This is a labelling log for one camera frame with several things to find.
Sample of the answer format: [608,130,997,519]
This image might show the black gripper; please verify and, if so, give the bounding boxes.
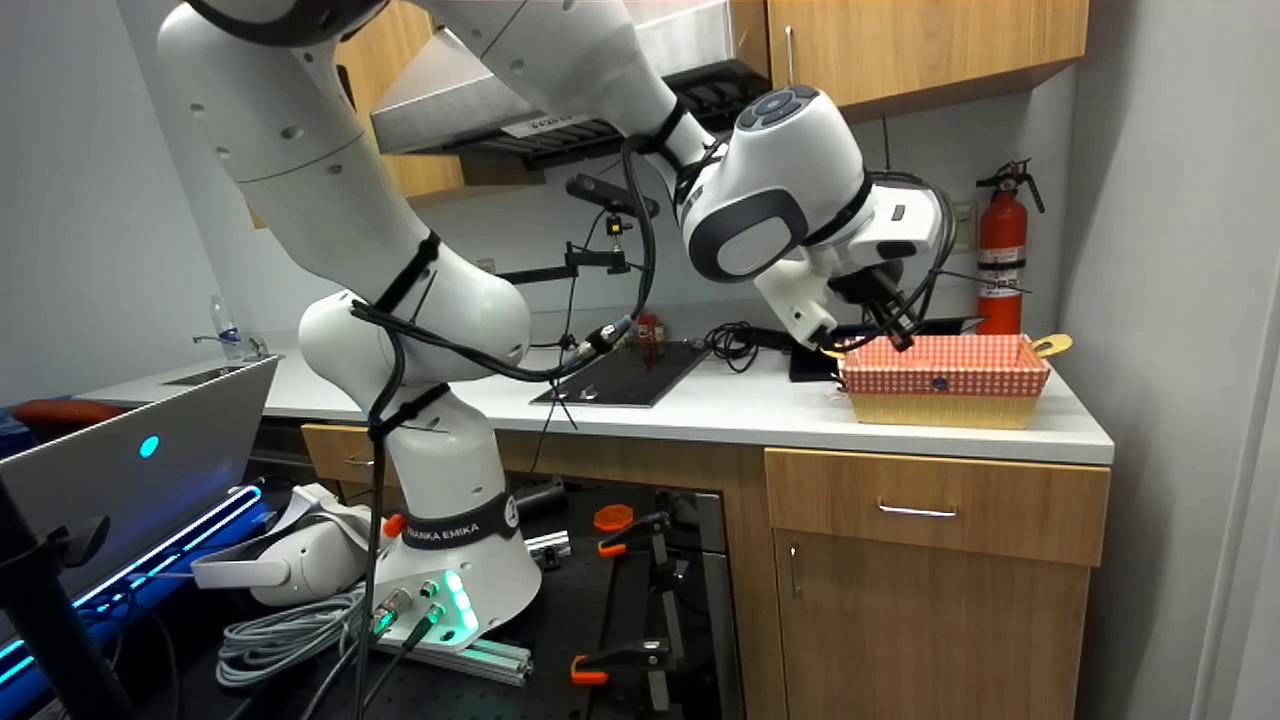
[828,258,929,356]

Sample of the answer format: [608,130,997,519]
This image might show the wooden drawer white inside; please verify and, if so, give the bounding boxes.
[759,445,1116,571]

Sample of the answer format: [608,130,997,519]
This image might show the black flat device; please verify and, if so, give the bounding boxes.
[785,316,856,385]

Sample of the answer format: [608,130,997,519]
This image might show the red fire extinguisher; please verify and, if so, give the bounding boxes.
[971,154,1054,334]

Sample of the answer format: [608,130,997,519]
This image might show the small red object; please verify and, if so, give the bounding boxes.
[633,307,678,350]

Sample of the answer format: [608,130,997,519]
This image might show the wooden base cabinet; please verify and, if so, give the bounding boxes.
[298,420,793,720]

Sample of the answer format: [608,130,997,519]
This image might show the wooden cabinet door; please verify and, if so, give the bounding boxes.
[774,529,1096,720]

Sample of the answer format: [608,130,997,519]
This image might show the orange black bar clamp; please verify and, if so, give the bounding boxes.
[587,495,712,565]
[563,635,695,694]

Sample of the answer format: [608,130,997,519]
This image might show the white VR headset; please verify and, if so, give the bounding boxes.
[194,480,404,610]

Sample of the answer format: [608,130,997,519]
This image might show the chrome faucet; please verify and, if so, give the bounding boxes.
[194,291,272,365]

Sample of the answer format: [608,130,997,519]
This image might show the blue lit case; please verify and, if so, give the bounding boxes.
[0,480,278,715]

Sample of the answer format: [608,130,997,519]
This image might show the grey laptop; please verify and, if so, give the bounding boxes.
[0,350,284,605]

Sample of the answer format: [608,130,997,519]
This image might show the black tripod stand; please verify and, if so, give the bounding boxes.
[0,484,135,720]

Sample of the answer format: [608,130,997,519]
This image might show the red checkered basket yellow handles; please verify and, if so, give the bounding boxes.
[836,326,1075,432]

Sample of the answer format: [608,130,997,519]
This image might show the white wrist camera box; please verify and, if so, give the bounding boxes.
[874,185,954,265]

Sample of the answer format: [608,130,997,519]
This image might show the beige wall switch plate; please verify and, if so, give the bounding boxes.
[936,197,982,257]

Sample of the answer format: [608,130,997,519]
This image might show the wooden wall cabinet with handle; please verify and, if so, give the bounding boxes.
[727,0,1096,121]

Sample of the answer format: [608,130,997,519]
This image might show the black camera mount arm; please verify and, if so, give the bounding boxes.
[493,173,664,356]

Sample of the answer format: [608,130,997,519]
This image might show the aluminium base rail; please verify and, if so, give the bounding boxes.
[378,625,538,690]

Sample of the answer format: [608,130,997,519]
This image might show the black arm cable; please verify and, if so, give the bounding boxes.
[350,130,664,703]

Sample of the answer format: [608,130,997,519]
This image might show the grey coiled cable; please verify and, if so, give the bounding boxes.
[214,592,371,690]

